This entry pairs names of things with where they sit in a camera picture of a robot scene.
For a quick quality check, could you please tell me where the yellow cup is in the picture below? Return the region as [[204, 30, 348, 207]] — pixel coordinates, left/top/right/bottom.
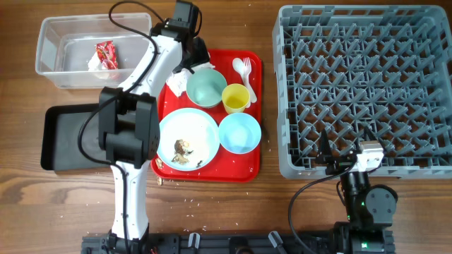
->
[[222, 83, 250, 114]]

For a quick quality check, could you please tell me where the clear plastic bin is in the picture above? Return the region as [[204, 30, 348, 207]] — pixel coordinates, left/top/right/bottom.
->
[[35, 14, 150, 89]]

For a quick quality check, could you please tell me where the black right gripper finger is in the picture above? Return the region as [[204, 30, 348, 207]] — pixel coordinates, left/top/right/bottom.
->
[[315, 129, 333, 164], [363, 126, 378, 141]]

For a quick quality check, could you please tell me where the small white tissue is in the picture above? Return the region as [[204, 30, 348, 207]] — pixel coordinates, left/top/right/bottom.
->
[[88, 53, 106, 71]]

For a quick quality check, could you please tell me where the black mounting rail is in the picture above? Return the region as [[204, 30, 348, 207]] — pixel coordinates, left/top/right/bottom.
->
[[81, 231, 396, 254]]

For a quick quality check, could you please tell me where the white plastic fork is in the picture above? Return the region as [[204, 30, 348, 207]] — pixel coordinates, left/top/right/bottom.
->
[[243, 58, 254, 108]]

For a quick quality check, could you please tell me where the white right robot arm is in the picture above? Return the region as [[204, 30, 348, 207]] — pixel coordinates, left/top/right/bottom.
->
[[316, 128, 398, 254]]

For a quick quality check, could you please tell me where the white napkin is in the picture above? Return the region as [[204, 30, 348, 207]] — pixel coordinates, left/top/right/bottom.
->
[[166, 62, 215, 97]]

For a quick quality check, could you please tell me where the light blue plate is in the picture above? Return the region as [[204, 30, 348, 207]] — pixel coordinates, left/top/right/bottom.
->
[[157, 108, 220, 171]]

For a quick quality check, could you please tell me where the red serving tray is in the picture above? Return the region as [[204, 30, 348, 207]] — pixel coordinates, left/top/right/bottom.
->
[[150, 49, 263, 183]]

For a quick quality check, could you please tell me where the red snack wrapper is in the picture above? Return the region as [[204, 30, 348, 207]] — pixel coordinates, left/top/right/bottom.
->
[[95, 40, 118, 70]]

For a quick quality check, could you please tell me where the green bowl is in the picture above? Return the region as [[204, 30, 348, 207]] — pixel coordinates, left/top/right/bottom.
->
[[186, 68, 227, 108]]

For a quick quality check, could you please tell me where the light blue bowl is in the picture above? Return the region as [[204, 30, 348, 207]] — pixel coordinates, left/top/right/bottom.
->
[[219, 113, 262, 155]]

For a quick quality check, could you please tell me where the black plastic bin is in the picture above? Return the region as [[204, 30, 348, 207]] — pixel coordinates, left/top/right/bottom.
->
[[40, 103, 103, 171]]

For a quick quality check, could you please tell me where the grey dishwasher rack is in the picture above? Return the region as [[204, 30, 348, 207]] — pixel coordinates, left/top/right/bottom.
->
[[272, 5, 451, 179]]

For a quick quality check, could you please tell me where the white plastic spoon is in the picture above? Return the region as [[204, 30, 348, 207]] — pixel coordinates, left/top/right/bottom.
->
[[232, 58, 257, 103]]

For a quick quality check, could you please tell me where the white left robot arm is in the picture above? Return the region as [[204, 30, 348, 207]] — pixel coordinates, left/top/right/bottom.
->
[[94, 1, 210, 253]]

